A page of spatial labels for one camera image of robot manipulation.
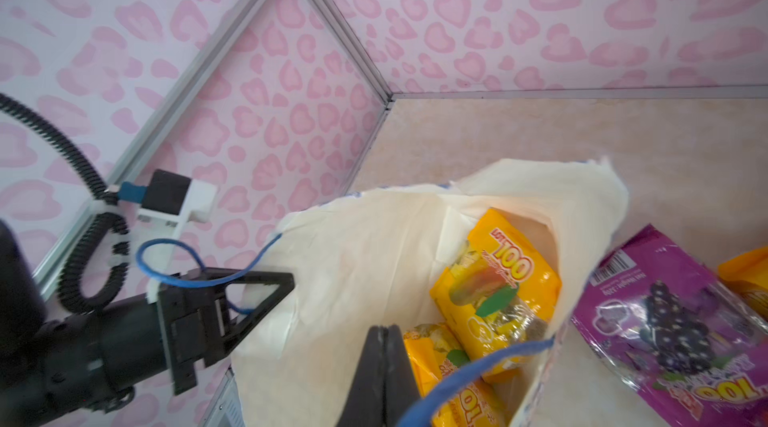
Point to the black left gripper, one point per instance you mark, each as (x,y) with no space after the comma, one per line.
(196,324)

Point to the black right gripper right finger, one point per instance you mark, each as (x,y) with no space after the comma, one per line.
(400,390)

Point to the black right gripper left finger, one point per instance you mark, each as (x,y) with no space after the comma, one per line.
(365,405)

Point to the blue checkered paper bag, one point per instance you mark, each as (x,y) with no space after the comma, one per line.
(370,259)

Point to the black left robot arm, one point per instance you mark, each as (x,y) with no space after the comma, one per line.
(95,360)

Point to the purple grape candy bag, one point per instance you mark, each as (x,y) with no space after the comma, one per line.
(693,350)

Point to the yellow orange candy bag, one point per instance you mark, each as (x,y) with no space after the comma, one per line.
(746,275)

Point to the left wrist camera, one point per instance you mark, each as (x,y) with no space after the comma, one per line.
(165,205)

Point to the aluminium corner frame post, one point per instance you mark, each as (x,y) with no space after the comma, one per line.
(345,35)

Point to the diagonal aluminium frame bar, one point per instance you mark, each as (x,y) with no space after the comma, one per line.
(108,74)

